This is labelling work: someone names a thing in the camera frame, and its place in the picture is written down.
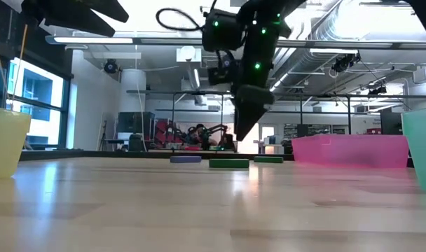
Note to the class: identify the black desk monitor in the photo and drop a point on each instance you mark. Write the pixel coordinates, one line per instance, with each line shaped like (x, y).
(391, 123)

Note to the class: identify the silver round air duct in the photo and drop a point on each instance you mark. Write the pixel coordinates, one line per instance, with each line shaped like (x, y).
(321, 31)

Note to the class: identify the black tripod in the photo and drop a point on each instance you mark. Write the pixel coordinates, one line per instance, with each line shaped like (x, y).
(103, 136)

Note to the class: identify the white dome ceiling fixture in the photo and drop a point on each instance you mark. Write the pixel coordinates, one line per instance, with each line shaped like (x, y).
(187, 52)

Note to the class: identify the dark framed window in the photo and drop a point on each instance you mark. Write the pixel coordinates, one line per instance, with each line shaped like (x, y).
(34, 87)

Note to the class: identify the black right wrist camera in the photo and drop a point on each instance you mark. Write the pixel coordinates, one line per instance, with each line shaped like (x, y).
(220, 75)

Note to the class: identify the white ribbed ceiling duct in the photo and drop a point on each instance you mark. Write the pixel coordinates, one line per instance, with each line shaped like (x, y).
(286, 66)

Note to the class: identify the black background monitor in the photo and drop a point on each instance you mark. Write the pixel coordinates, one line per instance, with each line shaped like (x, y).
(136, 122)

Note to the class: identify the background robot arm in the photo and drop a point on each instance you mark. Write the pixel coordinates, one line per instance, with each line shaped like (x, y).
(205, 140)

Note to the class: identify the green plastic bin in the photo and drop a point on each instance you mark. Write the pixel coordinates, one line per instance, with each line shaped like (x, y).
(423, 150)

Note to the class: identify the white round column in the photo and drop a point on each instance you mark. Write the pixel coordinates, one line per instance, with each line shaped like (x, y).
(133, 91)

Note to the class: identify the black ceiling track light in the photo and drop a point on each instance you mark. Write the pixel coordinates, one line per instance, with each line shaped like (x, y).
(346, 63)

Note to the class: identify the green rectangular block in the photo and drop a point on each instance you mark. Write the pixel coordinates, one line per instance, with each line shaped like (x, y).
(228, 163)
(268, 159)

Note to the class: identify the black overhead mount bar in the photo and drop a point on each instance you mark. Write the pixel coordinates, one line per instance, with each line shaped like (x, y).
(388, 4)

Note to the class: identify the black office chair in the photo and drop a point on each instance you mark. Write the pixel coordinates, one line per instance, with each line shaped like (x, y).
(136, 143)

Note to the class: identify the black metal rack frame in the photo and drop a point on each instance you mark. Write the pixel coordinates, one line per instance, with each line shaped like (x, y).
(349, 119)

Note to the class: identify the black ceiling speaker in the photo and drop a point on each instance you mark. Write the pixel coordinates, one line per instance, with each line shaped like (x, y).
(110, 66)

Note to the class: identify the purple rectangular block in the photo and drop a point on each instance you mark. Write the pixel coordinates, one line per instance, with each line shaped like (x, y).
(185, 159)

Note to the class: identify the black metal table frame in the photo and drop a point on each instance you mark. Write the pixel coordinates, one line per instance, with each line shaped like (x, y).
(73, 153)

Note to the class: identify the person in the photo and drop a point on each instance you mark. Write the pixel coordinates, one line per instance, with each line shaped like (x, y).
(200, 130)

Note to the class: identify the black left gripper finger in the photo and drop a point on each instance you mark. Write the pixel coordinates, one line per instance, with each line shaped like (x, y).
(109, 10)
(83, 24)

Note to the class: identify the yellow plastic bin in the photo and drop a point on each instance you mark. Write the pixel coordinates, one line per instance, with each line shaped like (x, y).
(6, 147)

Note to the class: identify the grey overhead rig beam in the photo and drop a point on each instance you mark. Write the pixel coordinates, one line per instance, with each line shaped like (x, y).
(164, 41)

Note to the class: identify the pink plastic bin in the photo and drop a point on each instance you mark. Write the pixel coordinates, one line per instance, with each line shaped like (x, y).
(349, 150)

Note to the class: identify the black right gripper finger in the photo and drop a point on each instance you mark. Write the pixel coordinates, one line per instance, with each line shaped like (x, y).
(249, 120)
(238, 122)

